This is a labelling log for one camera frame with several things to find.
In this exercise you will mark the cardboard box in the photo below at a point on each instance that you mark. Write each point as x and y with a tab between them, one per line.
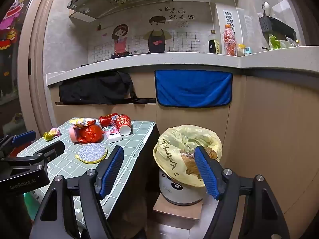
174	211

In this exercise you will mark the small light blue container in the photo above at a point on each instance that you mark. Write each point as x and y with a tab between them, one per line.
248	51

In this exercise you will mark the trash bin with yellow bag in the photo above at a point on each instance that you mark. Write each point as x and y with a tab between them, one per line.
169	154

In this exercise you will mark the white pink tissue packet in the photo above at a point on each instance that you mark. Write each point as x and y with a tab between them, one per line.
113	135

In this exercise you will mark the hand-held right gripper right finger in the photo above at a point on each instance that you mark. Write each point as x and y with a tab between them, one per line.
208	174

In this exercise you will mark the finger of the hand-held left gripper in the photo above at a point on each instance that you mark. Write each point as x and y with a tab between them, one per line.
23	137
53	149

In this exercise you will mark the green plastic bag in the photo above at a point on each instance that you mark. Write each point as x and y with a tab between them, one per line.
274	43

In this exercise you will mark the small yellow candy wrapper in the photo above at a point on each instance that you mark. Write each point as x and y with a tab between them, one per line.
51	133

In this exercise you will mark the red paper cup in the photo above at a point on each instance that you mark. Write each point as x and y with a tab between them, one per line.
123	124

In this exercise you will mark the brown paper bag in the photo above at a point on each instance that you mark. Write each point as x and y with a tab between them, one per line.
190	164

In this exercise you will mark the dented red drink can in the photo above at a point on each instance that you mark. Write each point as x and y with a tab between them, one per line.
106	120

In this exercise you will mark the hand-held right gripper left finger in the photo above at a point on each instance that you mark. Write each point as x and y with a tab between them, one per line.
109	174

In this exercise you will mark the dark sauce bottle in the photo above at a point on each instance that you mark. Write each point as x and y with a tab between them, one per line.
213	44

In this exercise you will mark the cartoon couple wall sticker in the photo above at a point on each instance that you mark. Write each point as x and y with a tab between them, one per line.
119	42

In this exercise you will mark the small pink cup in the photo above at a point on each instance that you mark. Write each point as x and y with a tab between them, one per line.
73	134

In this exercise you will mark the blue towel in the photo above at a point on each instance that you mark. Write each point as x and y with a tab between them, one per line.
193	88

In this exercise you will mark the white bin with paw print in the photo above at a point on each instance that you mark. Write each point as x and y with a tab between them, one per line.
179	191

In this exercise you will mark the green checked tablecloth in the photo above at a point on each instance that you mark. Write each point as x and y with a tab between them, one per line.
71	160

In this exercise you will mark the white spoon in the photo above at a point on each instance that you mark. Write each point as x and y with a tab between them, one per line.
266	5

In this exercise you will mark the red foil wrapper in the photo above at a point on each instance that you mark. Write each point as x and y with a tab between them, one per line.
89	133

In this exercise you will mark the black utensil holder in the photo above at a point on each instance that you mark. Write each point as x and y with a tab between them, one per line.
279	27

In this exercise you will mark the round glitter scouring pad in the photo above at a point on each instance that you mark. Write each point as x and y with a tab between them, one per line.
92	153

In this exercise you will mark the orange-capped plastic bottle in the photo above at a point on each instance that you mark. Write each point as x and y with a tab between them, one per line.
229	42

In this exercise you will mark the white vented pipe cover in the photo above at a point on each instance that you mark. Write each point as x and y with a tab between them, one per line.
228	20

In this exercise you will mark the small yellow-lidded jar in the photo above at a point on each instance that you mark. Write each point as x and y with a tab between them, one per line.
241	51

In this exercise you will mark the black cloth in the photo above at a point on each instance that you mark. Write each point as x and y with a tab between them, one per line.
94	89

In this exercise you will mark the red festive door decoration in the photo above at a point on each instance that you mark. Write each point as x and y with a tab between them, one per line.
12	15

